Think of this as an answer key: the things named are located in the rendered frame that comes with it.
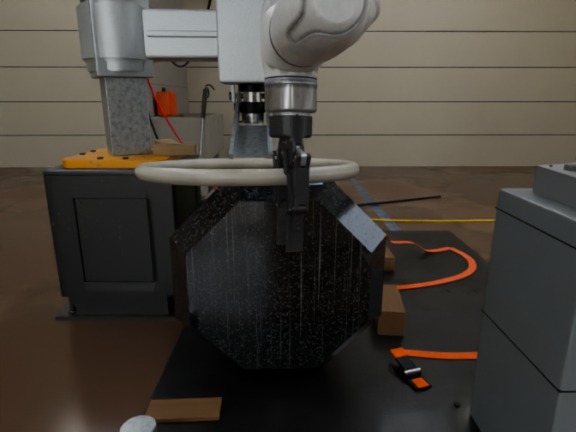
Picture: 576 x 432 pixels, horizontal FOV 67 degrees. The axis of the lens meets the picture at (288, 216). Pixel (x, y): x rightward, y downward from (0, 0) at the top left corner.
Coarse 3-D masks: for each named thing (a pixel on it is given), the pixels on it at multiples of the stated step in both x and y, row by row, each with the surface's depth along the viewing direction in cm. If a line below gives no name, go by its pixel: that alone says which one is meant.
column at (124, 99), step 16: (112, 80) 203; (128, 80) 206; (144, 80) 210; (112, 96) 205; (128, 96) 208; (144, 96) 212; (112, 112) 206; (128, 112) 210; (144, 112) 213; (112, 128) 208; (128, 128) 211; (144, 128) 215; (112, 144) 209; (128, 144) 213; (144, 144) 217
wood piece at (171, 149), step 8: (160, 144) 217; (168, 144) 217; (176, 144) 217; (184, 144) 217; (192, 144) 217; (160, 152) 212; (168, 152) 213; (176, 152) 213; (184, 152) 214; (192, 152) 214
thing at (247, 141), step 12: (240, 96) 169; (264, 96) 174; (240, 132) 144; (252, 132) 144; (264, 132) 144; (240, 144) 135; (252, 144) 135; (264, 144) 135; (240, 156) 127; (252, 156) 127; (264, 156) 127; (252, 168) 120
